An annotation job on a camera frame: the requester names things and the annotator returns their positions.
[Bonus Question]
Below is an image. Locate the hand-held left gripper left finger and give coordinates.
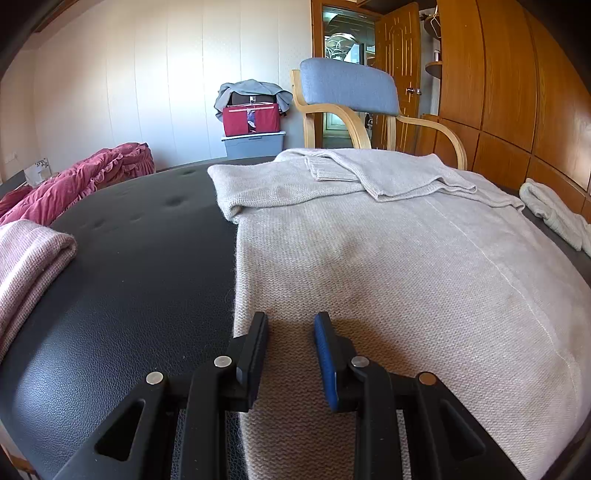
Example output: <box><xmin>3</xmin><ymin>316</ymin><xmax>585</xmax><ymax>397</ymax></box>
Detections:
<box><xmin>53</xmin><ymin>311</ymin><xmax>269</xmax><ymax>480</ymax></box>

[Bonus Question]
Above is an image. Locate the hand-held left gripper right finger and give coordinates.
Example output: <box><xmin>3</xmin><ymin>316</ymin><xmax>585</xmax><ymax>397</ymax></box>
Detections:
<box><xmin>314</xmin><ymin>311</ymin><xmax>527</xmax><ymax>480</ymax></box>

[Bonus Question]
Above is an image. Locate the beige knit sweater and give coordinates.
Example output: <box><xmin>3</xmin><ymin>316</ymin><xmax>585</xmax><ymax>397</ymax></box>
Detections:
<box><xmin>208</xmin><ymin>148</ymin><xmax>591</xmax><ymax>480</ymax></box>

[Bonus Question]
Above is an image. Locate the pink knit sweater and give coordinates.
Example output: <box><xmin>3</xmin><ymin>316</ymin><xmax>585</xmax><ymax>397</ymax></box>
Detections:
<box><xmin>0</xmin><ymin>219</ymin><xmax>78</xmax><ymax>361</ymax></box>

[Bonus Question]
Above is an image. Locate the grey plastic storage box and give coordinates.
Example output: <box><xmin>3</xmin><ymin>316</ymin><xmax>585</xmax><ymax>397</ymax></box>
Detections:
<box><xmin>221</xmin><ymin>130</ymin><xmax>287</xmax><ymax>160</ymax></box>

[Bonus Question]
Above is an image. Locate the red fabric storage bag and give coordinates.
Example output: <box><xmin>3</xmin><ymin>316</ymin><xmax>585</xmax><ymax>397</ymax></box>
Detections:
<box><xmin>222</xmin><ymin>103</ymin><xmax>282</xmax><ymax>138</ymax></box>

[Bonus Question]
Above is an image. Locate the red ruffled quilt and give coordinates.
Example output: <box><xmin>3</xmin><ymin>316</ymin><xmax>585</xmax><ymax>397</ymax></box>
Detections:
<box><xmin>0</xmin><ymin>142</ymin><xmax>155</xmax><ymax>227</ymax></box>

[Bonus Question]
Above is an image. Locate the dark brown case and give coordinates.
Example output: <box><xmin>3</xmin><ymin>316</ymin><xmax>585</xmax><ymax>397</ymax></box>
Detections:
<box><xmin>229</xmin><ymin>91</ymin><xmax>279</xmax><ymax>110</ymax></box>

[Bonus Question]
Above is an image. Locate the wooden armchair with grey-blue cushions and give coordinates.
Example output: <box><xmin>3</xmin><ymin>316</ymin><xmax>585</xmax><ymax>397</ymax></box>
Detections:
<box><xmin>291</xmin><ymin>58</ymin><xmax>468</xmax><ymax>171</ymax></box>

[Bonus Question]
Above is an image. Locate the grey garment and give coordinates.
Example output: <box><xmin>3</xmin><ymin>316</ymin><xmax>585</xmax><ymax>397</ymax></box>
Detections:
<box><xmin>213</xmin><ymin>79</ymin><xmax>294</xmax><ymax>123</ymax></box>

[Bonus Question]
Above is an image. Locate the white knit garment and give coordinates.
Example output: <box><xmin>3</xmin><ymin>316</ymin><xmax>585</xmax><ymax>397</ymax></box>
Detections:
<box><xmin>519</xmin><ymin>178</ymin><xmax>591</xmax><ymax>258</ymax></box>

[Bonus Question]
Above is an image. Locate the white floral bedside panel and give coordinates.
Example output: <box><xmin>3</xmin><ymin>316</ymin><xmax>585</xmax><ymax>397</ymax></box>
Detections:
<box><xmin>25</xmin><ymin>159</ymin><xmax>50</xmax><ymax>182</ymax></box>

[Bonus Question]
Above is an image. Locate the wooden door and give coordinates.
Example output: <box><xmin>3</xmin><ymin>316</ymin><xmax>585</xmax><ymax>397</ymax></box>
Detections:
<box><xmin>374</xmin><ymin>2</ymin><xmax>423</xmax><ymax>155</ymax></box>

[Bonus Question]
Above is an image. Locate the wooden wardrobe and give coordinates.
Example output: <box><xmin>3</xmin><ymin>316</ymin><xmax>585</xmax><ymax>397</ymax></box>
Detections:
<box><xmin>418</xmin><ymin>0</ymin><xmax>591</xmax><ymax>208</ymax></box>

